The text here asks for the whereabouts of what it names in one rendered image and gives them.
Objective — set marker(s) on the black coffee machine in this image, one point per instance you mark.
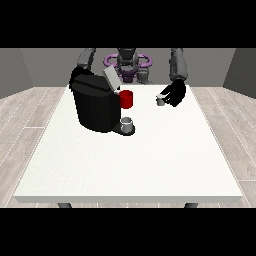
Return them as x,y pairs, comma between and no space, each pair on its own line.
95,103

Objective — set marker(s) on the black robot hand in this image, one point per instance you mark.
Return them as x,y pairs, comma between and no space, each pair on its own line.
176,92
75,74

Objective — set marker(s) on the red pod holder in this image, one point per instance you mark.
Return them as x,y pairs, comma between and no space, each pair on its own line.
126,98

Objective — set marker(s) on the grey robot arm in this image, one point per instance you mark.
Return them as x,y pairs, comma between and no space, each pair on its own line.
86,58
177,64

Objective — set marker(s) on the dark table leg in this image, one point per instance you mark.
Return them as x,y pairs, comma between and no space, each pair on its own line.
64,205
191,205

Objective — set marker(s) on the small grey cup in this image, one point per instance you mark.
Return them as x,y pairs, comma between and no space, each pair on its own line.
126,124

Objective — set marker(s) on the pale grey machine lid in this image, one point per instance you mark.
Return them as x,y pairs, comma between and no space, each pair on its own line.
112,77

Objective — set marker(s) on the small grey coffee pod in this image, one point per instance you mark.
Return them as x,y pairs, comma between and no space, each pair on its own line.
160,100

